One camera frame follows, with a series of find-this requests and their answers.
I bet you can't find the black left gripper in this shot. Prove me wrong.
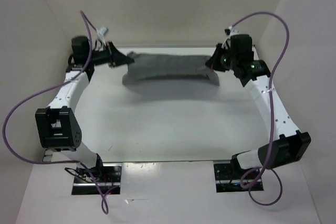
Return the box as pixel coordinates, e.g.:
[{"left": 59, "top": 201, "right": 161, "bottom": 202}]
[{"left": 87, "top": 41, "right": 133, "bottom": 69}]

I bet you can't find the grey pleated skirt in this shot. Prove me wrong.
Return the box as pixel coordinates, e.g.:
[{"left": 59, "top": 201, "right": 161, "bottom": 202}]
[{"left": 122, "top": 51, "right": 219, "bottom": 86}]

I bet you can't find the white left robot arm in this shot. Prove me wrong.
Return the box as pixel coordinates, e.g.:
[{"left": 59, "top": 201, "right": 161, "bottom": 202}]
[{"left": 35, "top": 36, "right": 134, "bottom": 182}]

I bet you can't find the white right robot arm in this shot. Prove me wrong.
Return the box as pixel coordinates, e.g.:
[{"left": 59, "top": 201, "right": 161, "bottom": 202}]
[{"left": 206, "top": 32, "right": 311, "bottom": 178}]

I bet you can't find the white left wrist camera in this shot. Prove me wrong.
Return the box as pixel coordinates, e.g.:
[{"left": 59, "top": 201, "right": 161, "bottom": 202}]
[{"left": 96, "top": 26, "right": 109, "bottom": 45}]

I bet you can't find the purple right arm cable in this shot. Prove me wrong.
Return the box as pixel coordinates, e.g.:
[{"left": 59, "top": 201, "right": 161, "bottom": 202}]
[{"left": 228, "top": 12, "right": 291, "bottom": 206}]

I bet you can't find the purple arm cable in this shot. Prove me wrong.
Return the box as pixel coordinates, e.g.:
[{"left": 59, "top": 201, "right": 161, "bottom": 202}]
[
  {"left": 228, "top": 12, "right": 291, "bottom": 206},
  {"left": 2, "top": 10, "right": 119, "bottom": 215}
]

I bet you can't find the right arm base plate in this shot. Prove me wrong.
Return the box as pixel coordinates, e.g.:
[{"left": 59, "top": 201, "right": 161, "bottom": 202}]
[{"left": 213, "top": 161, "right": 264, "bottom": 193}]

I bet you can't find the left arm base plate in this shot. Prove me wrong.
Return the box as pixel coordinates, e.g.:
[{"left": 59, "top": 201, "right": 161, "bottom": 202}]
[{"left": 65, "top": 163, "right": 122, "bottom": 196}]

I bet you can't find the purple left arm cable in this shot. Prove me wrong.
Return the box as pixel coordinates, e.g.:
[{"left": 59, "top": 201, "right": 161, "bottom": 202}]
[{"left": 2, "top": 10, "right": 119, "bottom": 215}]

